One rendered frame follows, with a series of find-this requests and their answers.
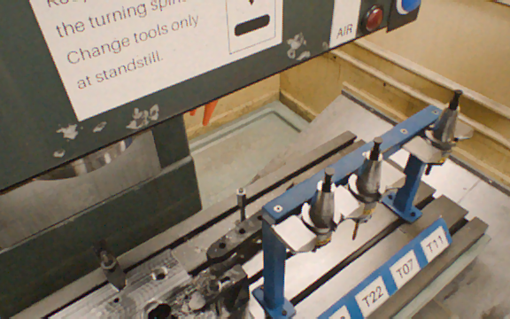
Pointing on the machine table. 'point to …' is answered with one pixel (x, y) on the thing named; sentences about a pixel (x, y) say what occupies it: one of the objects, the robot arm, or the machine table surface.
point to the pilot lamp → (374, 19)
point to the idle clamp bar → (235, 241)
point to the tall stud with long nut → (242, 203)
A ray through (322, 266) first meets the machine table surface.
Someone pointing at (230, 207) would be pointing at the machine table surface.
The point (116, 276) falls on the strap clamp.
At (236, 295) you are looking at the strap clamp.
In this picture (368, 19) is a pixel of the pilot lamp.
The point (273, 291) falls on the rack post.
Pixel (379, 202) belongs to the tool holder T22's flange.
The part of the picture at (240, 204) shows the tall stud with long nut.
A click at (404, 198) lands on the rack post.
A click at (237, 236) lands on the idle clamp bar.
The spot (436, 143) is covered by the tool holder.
